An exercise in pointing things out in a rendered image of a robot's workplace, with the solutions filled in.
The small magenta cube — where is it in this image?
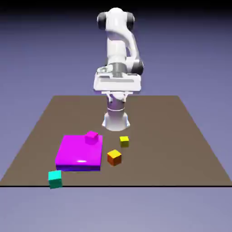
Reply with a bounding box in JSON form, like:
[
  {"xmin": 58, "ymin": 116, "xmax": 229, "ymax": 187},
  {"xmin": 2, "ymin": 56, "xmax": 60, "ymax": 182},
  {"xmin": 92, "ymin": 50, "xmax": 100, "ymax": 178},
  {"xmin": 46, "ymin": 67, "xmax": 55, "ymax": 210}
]
[{"xmin": 84, "ymin": 130, "xmax": 99, "ymax": 145}]

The small teal cube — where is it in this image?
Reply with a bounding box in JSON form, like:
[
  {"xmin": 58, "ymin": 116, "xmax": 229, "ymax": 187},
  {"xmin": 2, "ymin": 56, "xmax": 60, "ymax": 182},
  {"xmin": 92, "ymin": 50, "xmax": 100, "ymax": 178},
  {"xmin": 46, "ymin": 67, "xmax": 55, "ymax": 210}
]
[{"xmin": 48, "ymin": 169, "xmax": 63, "ymax": 189}]

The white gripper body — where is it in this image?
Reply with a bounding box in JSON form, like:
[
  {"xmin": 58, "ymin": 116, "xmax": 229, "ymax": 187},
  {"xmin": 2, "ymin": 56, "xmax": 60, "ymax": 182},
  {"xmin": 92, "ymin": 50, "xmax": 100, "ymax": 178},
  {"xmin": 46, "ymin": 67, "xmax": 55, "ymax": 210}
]
[{"xmin": 93, "ymin": 72, "xmax": 142, "ymax": 96}]

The large magenta box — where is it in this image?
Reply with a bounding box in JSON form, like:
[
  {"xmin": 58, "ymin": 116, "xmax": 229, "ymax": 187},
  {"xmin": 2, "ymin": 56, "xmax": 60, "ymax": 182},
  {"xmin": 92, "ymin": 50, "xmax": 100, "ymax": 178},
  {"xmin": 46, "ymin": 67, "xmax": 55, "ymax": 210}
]
[{"xmin": 55, "ymin": 134, "xmax": 103, "ymax": 172}]

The small orange cube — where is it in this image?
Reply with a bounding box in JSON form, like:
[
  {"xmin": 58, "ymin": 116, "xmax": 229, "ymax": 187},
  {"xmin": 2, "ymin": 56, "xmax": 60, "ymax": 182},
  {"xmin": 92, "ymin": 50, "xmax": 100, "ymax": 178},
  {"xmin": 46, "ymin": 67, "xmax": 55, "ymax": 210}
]
[{"xmin": 106, "ymin": 149, "xmax": 122, "ymax": 166}]

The small yellow cube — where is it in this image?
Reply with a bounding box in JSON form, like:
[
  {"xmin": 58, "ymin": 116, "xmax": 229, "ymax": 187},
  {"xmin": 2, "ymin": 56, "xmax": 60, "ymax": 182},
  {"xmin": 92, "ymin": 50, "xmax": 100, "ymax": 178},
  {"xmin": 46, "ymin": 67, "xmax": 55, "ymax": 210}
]
[{"xmin": 119, "ymin": 135, "xmax": 130, "ymax": 148}]

